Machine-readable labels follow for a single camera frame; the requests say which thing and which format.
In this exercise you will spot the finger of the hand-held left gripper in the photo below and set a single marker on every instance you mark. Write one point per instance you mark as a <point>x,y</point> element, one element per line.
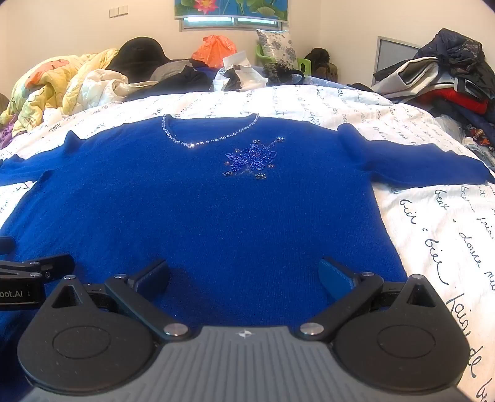
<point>7,245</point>
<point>50,267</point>

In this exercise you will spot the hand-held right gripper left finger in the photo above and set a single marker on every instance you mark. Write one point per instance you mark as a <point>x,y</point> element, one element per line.
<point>154,276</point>

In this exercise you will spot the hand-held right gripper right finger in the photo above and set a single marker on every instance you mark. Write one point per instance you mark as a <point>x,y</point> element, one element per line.
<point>332,276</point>

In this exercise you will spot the blue beaded sweater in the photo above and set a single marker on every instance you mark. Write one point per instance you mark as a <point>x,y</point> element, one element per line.
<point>239,216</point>

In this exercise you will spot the pile of clothes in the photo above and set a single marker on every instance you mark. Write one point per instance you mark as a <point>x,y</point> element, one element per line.
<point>452,73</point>

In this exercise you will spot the white script-printed bed sheet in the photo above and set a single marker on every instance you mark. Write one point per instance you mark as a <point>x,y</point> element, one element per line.
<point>433,232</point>

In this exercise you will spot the purple cloth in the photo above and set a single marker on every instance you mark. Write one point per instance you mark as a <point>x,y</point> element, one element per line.
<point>7,133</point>

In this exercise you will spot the brown furniture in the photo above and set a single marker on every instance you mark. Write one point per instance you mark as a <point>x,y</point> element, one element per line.
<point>3,102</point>

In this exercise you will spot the yellow floral quilt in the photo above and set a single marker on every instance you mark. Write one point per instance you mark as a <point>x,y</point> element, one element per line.
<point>42,89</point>

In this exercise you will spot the white cloth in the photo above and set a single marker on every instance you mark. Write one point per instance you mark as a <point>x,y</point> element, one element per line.
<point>104,85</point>

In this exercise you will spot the black fuzzy earmuffs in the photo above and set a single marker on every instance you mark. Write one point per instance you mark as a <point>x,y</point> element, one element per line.
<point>276,71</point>

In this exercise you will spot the dark brown bag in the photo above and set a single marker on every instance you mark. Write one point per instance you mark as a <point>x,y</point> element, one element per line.
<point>321,63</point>

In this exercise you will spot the green plastic chair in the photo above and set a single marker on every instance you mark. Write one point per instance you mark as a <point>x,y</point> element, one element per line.
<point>303,65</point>

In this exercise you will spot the black hat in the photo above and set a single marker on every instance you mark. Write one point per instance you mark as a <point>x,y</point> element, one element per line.
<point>139,54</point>

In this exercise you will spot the clear plastic packets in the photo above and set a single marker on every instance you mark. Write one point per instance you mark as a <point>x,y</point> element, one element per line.
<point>239,69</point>

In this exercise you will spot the grey framed panel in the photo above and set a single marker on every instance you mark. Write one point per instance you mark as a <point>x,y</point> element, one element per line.
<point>394,54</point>

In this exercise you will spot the orange plastic bag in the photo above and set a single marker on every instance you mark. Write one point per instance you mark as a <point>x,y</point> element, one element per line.
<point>212,50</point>

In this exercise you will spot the floral pillow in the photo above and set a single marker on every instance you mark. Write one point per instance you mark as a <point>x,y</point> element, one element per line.
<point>278,46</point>

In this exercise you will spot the window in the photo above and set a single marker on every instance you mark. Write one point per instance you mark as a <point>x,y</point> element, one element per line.
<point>232,21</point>

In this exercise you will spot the lotus print roller blind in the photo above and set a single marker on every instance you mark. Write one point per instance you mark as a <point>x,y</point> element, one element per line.
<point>232,7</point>

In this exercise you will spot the wall switch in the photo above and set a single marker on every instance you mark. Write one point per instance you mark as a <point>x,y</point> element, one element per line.
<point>118,11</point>

